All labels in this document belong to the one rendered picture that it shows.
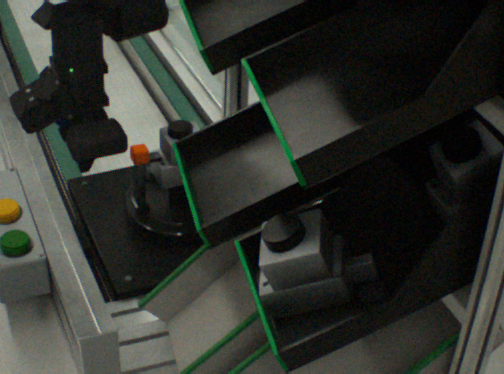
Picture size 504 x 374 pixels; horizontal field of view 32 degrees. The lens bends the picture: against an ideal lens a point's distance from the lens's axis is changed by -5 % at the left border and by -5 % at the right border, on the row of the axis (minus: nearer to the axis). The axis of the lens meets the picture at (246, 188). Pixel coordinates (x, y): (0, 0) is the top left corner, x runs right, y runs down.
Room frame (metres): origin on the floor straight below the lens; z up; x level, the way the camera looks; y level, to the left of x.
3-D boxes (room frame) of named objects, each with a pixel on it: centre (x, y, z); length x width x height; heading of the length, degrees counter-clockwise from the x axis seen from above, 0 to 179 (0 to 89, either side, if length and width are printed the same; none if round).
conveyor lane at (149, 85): (1.20, 0.18, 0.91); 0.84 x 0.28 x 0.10; 24
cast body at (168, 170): (0.92, 0.07, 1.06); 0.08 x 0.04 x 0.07; 115
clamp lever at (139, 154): (0.90, 0.12, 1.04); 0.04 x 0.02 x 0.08; 114
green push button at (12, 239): (0.84, 0.28, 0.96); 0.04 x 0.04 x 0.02
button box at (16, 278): (0.91, 0.31, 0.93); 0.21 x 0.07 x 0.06; 24
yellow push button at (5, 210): (0.91, 0.31, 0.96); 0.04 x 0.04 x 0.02
